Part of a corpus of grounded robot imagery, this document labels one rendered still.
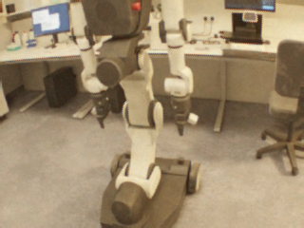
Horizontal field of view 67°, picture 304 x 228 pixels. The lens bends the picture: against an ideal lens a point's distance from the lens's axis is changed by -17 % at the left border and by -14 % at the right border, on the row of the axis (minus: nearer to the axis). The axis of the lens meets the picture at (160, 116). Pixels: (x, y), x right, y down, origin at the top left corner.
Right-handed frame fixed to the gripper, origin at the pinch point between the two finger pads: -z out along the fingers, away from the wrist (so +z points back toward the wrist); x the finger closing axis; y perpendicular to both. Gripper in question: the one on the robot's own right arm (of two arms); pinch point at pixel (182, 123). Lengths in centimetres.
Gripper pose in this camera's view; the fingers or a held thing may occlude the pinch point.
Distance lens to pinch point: 137.3
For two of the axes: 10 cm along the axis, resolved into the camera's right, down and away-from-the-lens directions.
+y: -9.6, -0.7, 2.7
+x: 2.5, -6.3, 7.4
